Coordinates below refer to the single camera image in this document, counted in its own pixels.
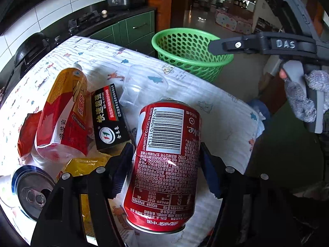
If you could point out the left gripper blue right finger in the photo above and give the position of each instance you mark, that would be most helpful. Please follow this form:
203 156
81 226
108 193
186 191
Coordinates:
211 167

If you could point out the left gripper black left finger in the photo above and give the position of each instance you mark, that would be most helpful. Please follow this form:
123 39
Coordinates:
119 169

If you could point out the yellow plastic wrapper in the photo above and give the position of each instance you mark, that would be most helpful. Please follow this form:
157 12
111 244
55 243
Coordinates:
79 167

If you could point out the small black box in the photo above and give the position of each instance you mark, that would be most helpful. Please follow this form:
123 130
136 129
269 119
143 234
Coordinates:
109 124

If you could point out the red cola can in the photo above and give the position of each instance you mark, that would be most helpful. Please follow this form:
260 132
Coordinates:
161 189

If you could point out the red yellow labelled bottle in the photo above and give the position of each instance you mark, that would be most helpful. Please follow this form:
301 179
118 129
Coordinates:
62 130

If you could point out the blue white drink can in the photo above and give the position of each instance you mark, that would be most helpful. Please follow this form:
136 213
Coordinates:
31 186

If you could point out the clear plastic cup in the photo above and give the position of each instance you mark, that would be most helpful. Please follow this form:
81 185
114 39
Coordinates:
142 86

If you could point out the red snack wrapper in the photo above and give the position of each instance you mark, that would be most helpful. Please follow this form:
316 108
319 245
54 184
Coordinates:
27 134

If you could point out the white paper cup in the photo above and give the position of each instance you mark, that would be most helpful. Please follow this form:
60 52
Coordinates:
7 196

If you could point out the green kitchen cabinet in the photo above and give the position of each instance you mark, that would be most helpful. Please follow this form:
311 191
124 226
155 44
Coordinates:
133 33

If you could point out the grey gloved right hand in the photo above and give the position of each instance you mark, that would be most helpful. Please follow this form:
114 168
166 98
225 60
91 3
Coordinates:
295 83

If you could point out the polka dot play fence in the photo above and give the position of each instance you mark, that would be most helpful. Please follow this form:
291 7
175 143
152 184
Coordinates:
233 23

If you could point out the green plastic basket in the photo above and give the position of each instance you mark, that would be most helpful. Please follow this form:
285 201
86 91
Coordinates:
187 48

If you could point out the black wok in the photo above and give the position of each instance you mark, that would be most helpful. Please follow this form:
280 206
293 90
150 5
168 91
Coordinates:
32 49

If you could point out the gas stove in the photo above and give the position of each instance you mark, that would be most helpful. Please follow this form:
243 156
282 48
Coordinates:
84 21

